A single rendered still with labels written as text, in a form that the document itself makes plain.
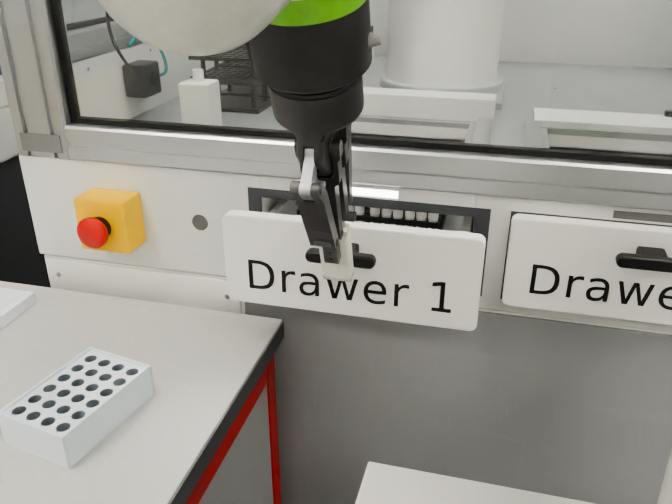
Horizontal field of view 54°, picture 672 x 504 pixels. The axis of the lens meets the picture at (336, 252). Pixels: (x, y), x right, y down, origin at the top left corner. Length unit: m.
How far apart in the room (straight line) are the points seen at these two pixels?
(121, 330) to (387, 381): 0.35
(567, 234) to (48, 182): 0.66
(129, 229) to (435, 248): 0.39
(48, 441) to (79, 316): 0.28
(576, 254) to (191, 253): 0.48
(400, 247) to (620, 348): 0.30
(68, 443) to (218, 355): 0.21
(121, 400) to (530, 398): 0.50
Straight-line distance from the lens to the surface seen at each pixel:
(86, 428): 0.69
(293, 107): 0.51
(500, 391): 0.89
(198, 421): 0.71
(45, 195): 0.98
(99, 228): 0.86
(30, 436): 0.70
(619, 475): 0.97
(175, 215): 0.88
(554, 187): 0.75
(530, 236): 0.76
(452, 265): 0.70
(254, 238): 0.74
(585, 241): 0.76
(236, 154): 0.81
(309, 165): 0.53
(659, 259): 0.74
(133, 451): 0.69
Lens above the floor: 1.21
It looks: 26 degrees down
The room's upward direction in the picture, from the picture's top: straight up
